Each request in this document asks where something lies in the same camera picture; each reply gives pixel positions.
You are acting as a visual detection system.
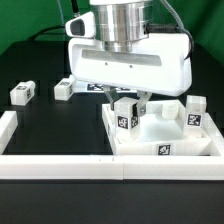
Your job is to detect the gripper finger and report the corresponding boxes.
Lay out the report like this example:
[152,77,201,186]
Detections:
[136,91,152,117]
[103,85,119,109]

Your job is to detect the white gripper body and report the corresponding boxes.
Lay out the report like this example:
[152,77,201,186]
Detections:
[65,12,192,96]

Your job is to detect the white square table top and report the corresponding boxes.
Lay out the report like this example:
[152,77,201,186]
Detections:
[102,100,211,156]

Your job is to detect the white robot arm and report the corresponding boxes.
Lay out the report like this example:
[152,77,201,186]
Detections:
[65,0,194,116]

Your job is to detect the white U-shaped obstacle fence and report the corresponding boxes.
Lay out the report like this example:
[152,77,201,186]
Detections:
[0,111,224,180]

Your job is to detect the white marker base plate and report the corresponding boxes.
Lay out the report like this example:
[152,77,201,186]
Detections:
[73,81,135,93]

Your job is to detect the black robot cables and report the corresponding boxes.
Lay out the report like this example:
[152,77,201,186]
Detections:
[27,0,86,42]

